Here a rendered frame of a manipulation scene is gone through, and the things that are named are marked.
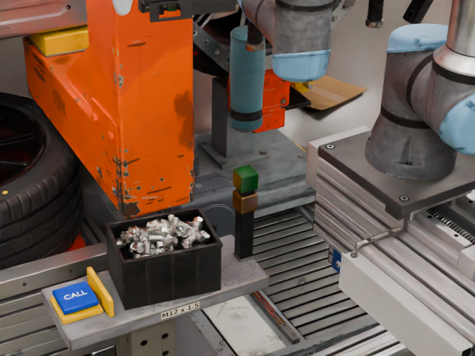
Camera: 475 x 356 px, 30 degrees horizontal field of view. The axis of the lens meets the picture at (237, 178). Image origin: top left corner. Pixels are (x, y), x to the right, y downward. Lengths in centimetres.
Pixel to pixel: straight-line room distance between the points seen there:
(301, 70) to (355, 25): 318
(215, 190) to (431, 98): 96
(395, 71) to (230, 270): 63
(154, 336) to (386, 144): 65
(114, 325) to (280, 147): 118
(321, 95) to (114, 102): 192
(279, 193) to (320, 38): 152
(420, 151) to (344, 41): 272
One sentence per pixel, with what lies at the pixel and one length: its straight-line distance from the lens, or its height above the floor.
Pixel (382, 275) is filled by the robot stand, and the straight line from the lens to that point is 139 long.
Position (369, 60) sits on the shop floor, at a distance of 396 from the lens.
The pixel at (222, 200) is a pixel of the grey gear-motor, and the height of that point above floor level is 39.
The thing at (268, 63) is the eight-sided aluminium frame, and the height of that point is 60.
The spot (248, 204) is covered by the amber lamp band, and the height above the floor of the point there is 59.
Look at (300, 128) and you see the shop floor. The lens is 334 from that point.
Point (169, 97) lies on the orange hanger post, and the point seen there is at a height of 78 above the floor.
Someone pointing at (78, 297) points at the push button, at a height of 48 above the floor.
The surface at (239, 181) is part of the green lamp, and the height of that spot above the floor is 64.
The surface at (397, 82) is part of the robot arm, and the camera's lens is 140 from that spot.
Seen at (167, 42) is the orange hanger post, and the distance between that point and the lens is 172.
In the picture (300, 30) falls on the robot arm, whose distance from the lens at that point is 114.
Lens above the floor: 156
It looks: 31 degrees down
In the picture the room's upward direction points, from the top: 1 degrees clockwise
